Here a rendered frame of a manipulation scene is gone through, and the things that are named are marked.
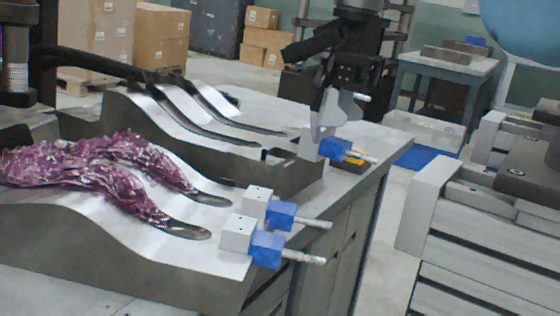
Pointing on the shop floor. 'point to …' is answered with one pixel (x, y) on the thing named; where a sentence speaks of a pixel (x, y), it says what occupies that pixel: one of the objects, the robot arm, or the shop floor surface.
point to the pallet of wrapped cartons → (95, 40)
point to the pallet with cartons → (161, 38)
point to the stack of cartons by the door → (263, 39)
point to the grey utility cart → (509, 83)
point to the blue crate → (421, 156)
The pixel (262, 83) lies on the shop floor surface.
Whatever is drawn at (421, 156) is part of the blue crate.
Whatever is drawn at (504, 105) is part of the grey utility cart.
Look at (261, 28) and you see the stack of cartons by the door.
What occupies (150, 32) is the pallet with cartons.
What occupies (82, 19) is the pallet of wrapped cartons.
